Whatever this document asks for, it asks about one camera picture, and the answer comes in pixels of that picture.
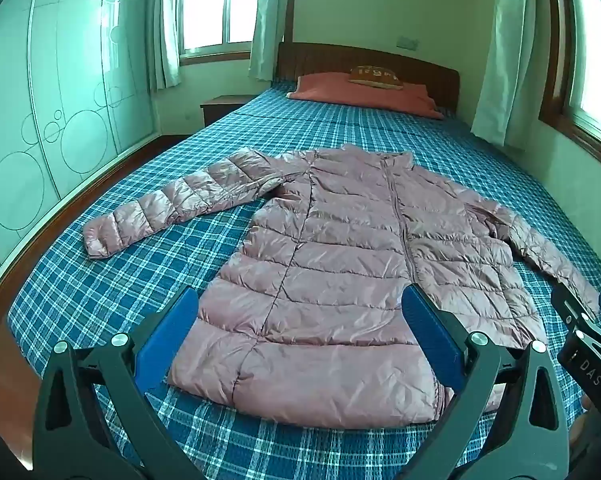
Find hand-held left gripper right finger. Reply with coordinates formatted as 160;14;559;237
401;285;571;480

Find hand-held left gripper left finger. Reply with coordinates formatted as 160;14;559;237
30;286;206;480

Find pink puffer jacket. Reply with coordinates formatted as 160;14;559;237
83;144;601;431

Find person's right hand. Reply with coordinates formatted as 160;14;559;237
569;394;601;461

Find blue plaid bed sheet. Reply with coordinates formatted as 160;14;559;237
8;77;601;480

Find wooden nightstand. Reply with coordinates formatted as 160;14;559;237
200;94;258;127

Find glass sliding door wardrobe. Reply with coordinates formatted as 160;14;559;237
0;0;164;311

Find wood framed side window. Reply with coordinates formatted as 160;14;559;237
538;0;601;181

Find long pale curtain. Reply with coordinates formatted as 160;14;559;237
471;0;549;151

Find red pillow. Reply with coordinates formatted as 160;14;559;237
286;72;445;121

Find small patterned cushion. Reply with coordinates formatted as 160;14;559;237
349;65;402;86

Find dark wooden headboard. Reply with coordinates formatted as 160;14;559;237
275;42;461;111

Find narrow light green curtain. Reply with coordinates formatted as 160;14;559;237
148;0;184;91

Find window beside headboard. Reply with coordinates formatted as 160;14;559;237
173;0;261;66

